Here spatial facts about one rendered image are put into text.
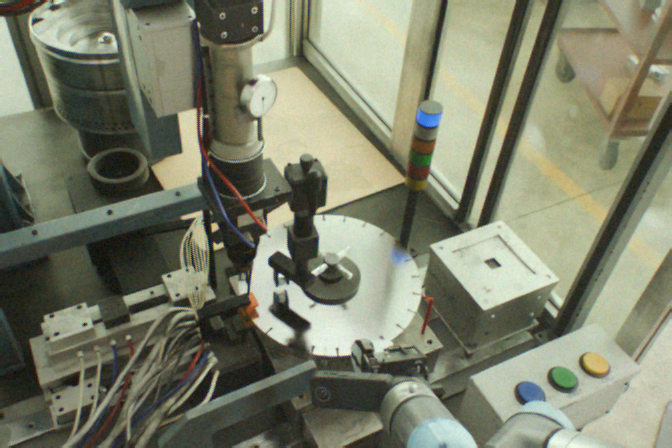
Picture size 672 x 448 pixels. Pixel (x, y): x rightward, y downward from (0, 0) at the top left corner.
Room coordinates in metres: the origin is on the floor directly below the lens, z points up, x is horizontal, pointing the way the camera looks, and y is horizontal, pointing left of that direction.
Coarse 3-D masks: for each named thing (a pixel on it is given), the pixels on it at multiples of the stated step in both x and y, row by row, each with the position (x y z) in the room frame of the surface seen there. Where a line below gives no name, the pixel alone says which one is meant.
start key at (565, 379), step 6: (552, 372) 0.65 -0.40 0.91; (558, 372) 0.65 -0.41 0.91; (564, 372) 0.65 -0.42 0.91; (570, 372) 0.65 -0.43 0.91; (552, 378) 0.64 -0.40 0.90; (558, 378) 0.64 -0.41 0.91; (564, 378) 0.64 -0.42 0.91; (570, 378) 0.64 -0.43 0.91; (576, 378) 0.64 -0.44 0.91; (558, 384) 0.63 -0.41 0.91; (564, 384) 0.63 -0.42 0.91; (570, 384) 0.63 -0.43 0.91
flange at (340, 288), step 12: (312, 264) 0.80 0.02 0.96; (348, 264) 0.81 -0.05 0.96; (324, 276) 0.76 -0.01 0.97; (336, 276) 0.77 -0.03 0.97; (360, 276) 0.78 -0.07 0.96; (312, 288) 0.75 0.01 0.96; (324, 288) 0.75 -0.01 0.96; (336, 288) 0.75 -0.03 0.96; (348, 288) 0.75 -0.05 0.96; (324, 300) 0.73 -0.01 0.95; (336, 300) 0.73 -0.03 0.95
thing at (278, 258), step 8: (272, 256) 0.76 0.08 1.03; (280, 256) 0.76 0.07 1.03; (272, 264) 0.74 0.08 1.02; (280, 264) 0.74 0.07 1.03; (288, 264) 0.74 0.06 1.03; (296, 264) 0.72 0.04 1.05; (304, 264) 0.71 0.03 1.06; (280, 272) 0.73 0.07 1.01; (288, 272) 0.72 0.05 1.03; (296, 272) 0.72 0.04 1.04; (304, 272) 0.71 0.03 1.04; (288, 280) 0.74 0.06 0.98; (296, 280) 0.71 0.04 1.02; (304, 280) 0.71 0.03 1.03; (312, 280) 0.72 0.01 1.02; (304, 288) 0.70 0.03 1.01
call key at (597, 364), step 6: (588, 354) 0.69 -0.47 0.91; (594, 354) 0.69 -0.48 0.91; (588, 360) 0.68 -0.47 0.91; (594, 360) 0.68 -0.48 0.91; (600, 360) 0.68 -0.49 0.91; (606, 360) 0.68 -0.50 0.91; (588, 366) 0.67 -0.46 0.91; (594, 366) 0.67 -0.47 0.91; (600, 366) 0.67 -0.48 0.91; (606, 366) 0.67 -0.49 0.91; (594, 372) 0.66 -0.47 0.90; (600, 372) 0.66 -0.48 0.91
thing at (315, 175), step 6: (312, 174) 0.68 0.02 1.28; (318, 174) 0.68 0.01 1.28; (312, 180) 0.68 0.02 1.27; (318, 180) 0.68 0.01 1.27; (312, 186) 0.68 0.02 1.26; (318, 186) 0.68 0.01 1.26; (312, 192) 0.68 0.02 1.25; (312, 198) 0.68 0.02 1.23; (312, 204) 0.68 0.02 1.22; (312, 210) 0.68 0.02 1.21
